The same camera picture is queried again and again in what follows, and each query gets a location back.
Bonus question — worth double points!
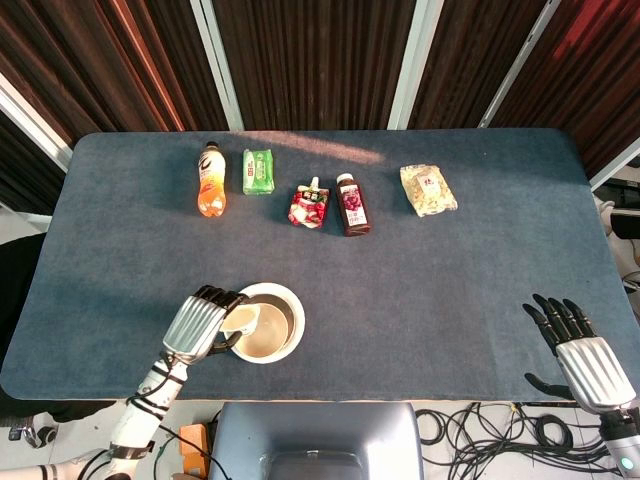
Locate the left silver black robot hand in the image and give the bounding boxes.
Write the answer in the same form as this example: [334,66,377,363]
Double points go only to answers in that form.
[162,285,250,365]

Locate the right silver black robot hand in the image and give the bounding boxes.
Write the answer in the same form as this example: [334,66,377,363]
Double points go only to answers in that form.
[522,293,638,412]

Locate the beige paper cup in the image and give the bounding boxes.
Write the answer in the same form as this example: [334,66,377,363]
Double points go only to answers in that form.
[218,305,261,339]

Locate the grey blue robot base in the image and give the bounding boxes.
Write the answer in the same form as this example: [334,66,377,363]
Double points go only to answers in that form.
[207,402,425,480]

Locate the white bowl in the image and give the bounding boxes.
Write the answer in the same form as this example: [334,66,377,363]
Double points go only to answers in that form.
[228,282,307,365]

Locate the orange box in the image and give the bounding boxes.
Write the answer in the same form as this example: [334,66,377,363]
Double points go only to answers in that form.
[178,422,211,476]

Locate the orange drink bottle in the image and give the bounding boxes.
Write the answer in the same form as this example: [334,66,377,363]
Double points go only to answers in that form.
[197,141,227,218]

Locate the blue table mat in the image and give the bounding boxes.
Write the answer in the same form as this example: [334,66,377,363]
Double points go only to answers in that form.
[0,129,634,402]

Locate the green soap package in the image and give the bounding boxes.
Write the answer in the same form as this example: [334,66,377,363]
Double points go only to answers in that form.
[242,148,277,196]

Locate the red spouted drink pouch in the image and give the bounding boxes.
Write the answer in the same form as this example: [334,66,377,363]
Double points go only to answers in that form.
[286,176,332,230]

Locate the dark purple juice bottle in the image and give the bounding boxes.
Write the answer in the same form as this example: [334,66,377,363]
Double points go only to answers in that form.
[335,172,373,237]

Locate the clear bag of snacks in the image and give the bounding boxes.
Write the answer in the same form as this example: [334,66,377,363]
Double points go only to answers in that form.
[399,164,459,218]

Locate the tangle of black cables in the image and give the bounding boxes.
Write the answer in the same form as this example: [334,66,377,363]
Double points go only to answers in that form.
[414,401,621,480]

